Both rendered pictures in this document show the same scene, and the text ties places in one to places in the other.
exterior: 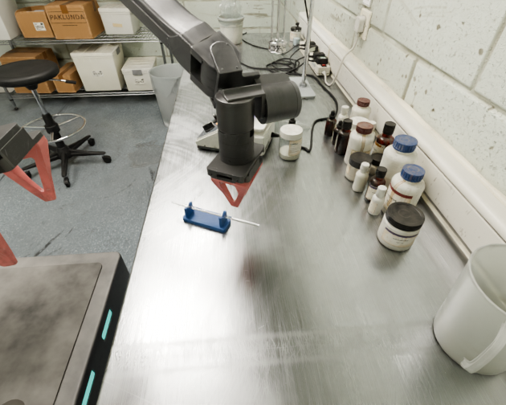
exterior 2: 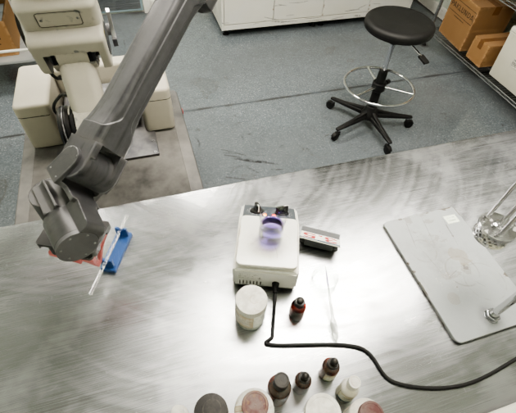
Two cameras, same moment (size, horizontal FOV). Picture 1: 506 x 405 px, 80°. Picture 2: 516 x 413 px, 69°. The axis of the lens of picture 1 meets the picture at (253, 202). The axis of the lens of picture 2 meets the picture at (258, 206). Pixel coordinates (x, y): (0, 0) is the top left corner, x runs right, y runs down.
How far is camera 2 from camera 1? 0.78 m
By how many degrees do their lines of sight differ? 50
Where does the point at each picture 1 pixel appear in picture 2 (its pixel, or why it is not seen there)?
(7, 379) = not seen: hidden behind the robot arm
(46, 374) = not seen: hidden behind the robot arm
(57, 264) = (188, 176)
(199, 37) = (83, 132)
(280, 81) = (75, 224)
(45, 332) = (127, 199)
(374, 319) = not seen: outside the picture
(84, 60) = not seen: outside the picture
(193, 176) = (188, 223)
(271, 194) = (163, 305)
